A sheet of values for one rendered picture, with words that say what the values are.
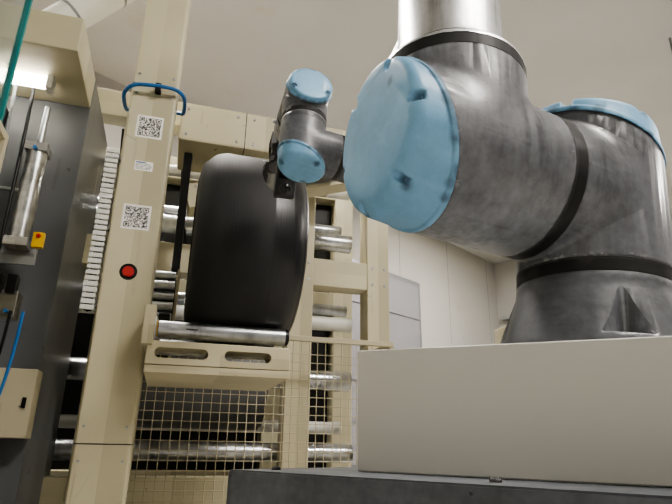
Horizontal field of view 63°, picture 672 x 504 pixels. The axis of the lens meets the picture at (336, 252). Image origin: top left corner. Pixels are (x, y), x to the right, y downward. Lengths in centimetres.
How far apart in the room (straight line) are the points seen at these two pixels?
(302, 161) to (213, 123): 110
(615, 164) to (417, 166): 21
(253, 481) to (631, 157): 46
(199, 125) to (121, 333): 86
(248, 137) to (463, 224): 164
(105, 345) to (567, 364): 128
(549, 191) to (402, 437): 25
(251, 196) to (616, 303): 109
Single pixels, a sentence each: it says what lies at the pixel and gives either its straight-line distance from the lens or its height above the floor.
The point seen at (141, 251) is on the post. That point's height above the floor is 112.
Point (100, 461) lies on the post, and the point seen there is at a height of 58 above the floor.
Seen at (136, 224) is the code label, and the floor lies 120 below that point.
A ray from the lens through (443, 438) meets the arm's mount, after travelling 48.
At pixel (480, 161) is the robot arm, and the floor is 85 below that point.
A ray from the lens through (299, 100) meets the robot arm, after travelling 110.
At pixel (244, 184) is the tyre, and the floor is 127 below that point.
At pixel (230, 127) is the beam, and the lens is 210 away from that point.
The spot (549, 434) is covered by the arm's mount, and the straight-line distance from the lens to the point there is 44.
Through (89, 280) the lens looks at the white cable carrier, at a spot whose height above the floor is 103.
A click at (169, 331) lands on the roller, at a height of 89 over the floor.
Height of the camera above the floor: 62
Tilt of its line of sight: 20 degrees up
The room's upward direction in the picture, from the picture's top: 1 degrees clockwise
